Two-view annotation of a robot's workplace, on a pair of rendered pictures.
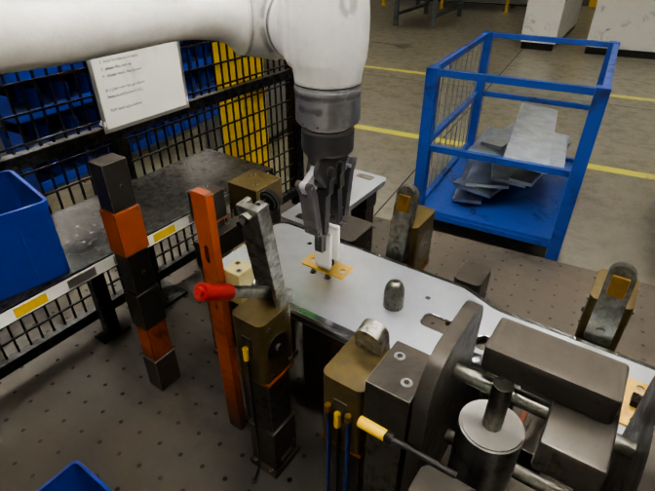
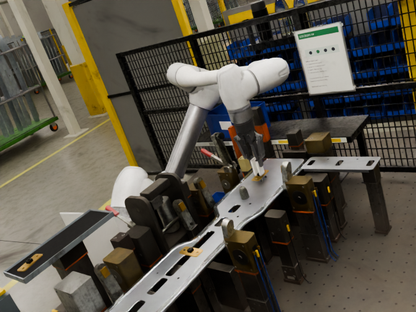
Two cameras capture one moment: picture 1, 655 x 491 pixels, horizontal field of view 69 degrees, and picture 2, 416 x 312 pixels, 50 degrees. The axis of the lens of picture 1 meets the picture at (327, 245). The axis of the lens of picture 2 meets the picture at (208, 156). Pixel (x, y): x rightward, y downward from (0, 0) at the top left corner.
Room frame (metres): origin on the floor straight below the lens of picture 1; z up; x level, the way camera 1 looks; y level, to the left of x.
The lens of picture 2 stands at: (0.78, -1.63, 1.78)
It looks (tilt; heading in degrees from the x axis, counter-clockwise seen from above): 20 degrees down; 101
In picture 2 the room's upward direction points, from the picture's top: 20 degrees counter-clockwise
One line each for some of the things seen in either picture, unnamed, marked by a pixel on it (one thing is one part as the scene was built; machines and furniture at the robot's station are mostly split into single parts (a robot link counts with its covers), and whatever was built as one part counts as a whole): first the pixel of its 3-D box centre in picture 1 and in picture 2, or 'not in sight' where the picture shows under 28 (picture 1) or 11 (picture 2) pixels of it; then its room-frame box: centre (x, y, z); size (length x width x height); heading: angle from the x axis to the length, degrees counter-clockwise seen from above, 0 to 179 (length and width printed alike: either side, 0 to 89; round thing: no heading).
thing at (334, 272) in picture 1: (327, 263); (259, 174); (0.65, 0.00, 1.03); 0.08 x 0.04 x 0.01; 56
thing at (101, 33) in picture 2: not in sight; (152, 93); (-0.27, 2.43, 1.00); 1.34 x 0.14 x 2.00; 152
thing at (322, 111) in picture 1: (327, 104); (240, 112); (0.65, 0.00, 1.30); 0.09 x 0.09 x 0.06
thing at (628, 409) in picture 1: (637, 401); (190, 250); (0.39, -0.38, 1.01); 0.08 x 0.04 x 0.01; 145
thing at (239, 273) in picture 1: (249, 352); (254, 194); (0.60, 0.14, 0.88); 0.04 x 0.04 x 0.37; 56
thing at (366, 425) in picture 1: (404, 446); not in sight; (0.27, -0.07, 1.09); 0.10 x 0.01 x 0.01; 56
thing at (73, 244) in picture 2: not in sight; (61, 242); (-0.02, -0.38, 1.16); 0.37 x 0.14 x 0.02; 56
